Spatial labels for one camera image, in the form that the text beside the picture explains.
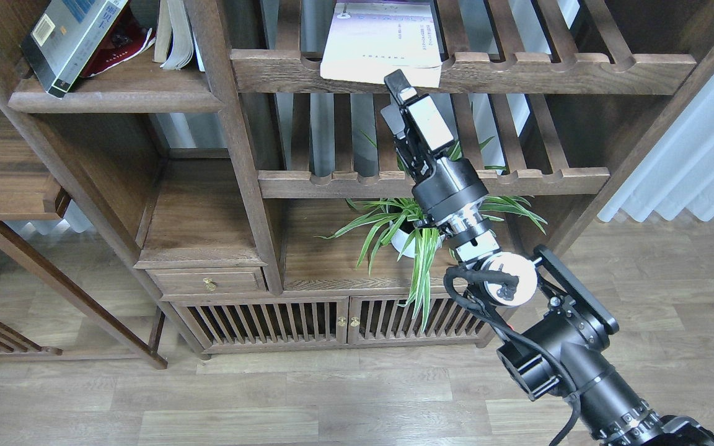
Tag brass cabinet door knobs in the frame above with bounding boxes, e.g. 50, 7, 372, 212
337, 317, 361, 327

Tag white curtain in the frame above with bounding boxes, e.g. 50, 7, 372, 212
597, 74, 714, 221

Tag dark wooden bookshelf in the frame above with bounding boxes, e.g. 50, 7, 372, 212
0, 1, 714, 354

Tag green spider plant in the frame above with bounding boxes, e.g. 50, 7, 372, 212
317, 133, 549, 332

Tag brass drawer knob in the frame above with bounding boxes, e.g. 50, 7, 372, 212
203, 278, 218, 292

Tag beige upright books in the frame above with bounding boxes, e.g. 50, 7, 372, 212
153, 1, 206, 72

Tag white lavender book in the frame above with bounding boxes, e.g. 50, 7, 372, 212
320, 1, 443, 88

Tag wooden side table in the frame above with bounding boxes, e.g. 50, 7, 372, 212
0, 110, 167, 370

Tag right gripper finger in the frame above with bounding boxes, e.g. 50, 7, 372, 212
384, 69, 454, 155

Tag yellow-green black book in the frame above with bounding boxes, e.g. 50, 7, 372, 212
20, 1, 128, 98

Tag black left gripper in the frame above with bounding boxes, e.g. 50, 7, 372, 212
381, 105, 489, 227

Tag red paperback book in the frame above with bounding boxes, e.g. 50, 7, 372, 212
80, 5, 156, 78

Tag white plant pot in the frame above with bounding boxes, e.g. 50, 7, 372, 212
391, 227, 446, 261

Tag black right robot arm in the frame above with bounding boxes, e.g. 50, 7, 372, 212
382, 70, 714, 445

